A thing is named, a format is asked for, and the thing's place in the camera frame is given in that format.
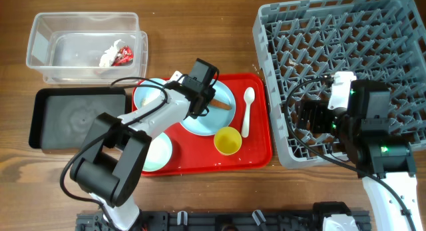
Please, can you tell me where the pale green bowl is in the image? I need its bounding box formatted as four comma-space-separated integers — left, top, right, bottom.
142, 132, 173, 172

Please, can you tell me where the light blue plate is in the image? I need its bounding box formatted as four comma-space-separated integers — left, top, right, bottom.
180, 81, 236, 136

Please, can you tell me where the grey dishwasher rack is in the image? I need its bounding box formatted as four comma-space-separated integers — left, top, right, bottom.
252, 0, 425, 168

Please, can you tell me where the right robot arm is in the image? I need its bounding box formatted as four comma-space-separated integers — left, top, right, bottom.
296, 77, 423, 230

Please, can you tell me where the light blue rice bowl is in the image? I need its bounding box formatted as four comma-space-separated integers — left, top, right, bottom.
133, 78, 166, 109

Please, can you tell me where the orange carrot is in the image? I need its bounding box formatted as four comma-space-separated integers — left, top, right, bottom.
210, 99, 232, 111

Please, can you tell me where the white tissue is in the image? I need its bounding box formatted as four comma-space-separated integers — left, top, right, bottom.
99, 39, 122, 67

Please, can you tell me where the yellow plastic cup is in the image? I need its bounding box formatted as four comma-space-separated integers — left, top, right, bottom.
214, 126, 242, 156

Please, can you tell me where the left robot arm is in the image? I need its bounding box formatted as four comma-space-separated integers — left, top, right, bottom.
59, 59, 220, 230

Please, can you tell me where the black plastic tray bin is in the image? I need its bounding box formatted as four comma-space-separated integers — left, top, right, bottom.
29, 87, 131, 150

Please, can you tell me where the red snack wrapper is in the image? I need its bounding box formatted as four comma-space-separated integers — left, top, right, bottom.
112, 46, 134, 67

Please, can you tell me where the white plastic spoon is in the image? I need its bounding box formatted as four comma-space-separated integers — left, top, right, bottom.
241, 87, 256, 138

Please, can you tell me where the clear plastic waste bin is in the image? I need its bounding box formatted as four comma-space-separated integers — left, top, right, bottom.
26, 12, 148, 85

